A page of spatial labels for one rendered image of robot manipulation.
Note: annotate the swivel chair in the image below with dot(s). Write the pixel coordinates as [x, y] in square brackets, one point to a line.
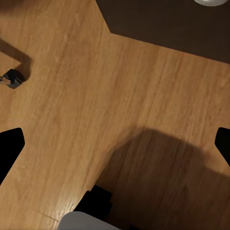
[12, 78]

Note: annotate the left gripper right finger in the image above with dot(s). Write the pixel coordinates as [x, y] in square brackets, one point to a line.
[222, 141]

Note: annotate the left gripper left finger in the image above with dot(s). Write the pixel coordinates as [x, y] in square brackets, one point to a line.
[11, 144]

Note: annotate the cabinet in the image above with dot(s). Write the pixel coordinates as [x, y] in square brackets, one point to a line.
[198, 27]

